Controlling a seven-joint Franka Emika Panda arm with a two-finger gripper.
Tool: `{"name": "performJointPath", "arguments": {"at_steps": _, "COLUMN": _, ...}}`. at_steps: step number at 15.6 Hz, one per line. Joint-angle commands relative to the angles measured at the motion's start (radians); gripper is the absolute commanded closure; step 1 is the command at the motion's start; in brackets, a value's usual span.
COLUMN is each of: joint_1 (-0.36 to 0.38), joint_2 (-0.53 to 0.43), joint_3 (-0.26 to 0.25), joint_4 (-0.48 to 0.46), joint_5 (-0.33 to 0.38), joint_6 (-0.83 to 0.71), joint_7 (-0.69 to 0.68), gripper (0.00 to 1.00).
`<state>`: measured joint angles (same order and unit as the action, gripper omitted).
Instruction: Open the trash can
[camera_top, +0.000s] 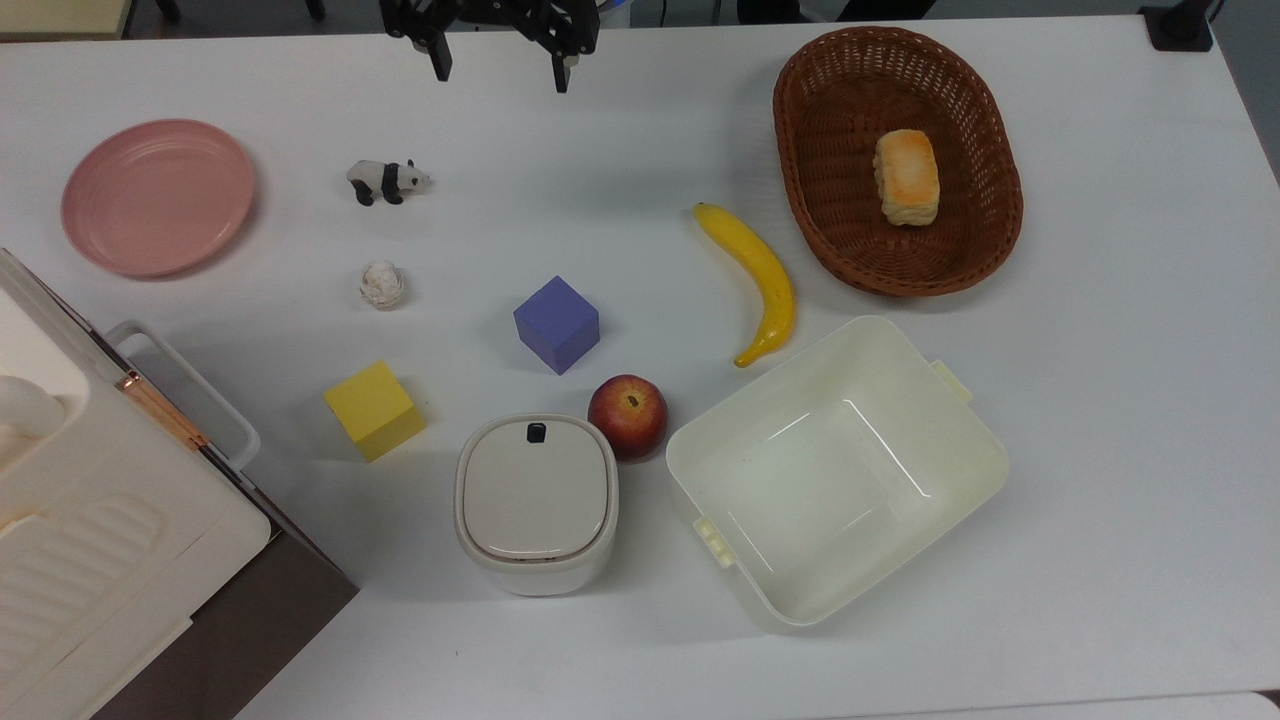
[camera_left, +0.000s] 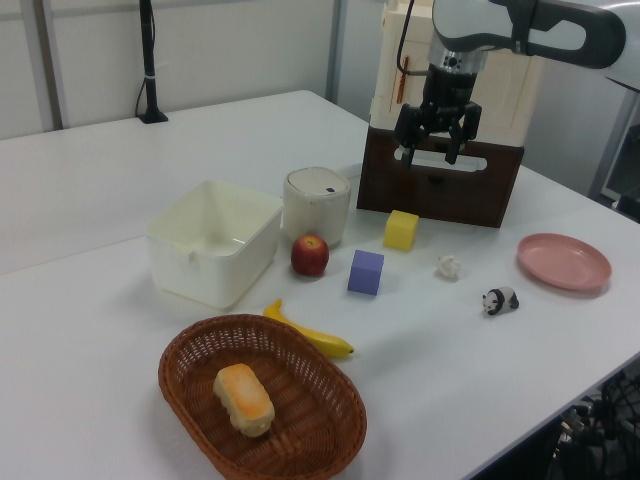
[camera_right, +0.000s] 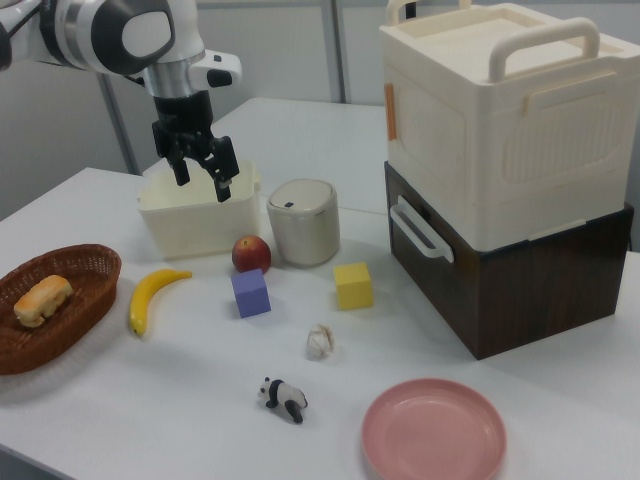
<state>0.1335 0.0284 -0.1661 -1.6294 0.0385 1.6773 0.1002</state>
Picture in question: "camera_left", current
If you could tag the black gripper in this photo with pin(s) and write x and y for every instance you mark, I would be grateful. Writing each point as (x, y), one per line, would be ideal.
(447, 100)

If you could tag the small white lidded trash can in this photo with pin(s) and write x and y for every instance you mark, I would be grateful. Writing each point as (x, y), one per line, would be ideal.
(315, 210)

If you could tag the cream open plastic bin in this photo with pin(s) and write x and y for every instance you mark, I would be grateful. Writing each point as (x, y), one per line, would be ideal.
(210, 270)

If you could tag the dark brown wooden drawer box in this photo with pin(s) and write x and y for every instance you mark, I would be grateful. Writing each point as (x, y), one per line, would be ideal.
(440, 200)

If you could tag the yellow cube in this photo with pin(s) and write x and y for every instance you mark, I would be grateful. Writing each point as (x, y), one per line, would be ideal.
(401, 231)

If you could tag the purple cube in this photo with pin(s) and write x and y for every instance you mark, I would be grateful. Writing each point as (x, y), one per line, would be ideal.
(366, 272)

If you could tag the pink plate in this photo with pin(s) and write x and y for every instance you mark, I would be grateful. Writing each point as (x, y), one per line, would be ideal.
(564, 261)

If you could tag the red apple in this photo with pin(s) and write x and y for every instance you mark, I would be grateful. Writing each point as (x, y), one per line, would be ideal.
(310, 256)

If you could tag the panda figurine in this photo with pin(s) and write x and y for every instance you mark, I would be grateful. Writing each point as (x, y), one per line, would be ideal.
(502, 301)

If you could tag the yellow banana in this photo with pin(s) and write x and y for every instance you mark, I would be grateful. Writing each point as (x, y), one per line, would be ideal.
(320, 340)

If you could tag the brown wicker basket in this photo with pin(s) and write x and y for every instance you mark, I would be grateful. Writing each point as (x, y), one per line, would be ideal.
(310, 415)

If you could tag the toasted bread loaf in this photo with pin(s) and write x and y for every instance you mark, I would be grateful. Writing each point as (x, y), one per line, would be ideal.
(244, 400)

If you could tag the black camera stand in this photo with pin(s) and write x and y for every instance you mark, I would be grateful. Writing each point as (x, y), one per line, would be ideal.
(149, 60)

